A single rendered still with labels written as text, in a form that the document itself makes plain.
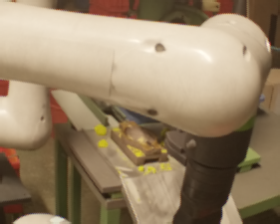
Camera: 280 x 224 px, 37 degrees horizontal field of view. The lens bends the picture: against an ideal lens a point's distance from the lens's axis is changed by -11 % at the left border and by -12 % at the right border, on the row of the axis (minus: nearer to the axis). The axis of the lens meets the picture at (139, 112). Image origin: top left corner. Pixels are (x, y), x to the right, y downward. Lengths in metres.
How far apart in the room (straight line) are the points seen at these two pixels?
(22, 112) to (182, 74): 0.67
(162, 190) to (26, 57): 0.73
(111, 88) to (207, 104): 0.10
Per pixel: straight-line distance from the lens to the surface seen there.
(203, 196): 0.61
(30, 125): 1.03
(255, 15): 6.84
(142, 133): 1.27
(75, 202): 2.03
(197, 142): 0.57
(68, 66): 0.45
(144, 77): 0.41
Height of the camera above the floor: 1.58
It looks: 23 degrees down
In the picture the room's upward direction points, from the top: 7 degrees clockwise
